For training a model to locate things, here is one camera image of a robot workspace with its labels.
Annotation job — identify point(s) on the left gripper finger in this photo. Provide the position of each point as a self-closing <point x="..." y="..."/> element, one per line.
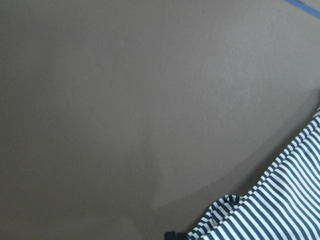
<point x="172" y="235"/>

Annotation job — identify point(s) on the navy white striped polo shirt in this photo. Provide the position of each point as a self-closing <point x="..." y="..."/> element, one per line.
<point x="283" y="205"/>

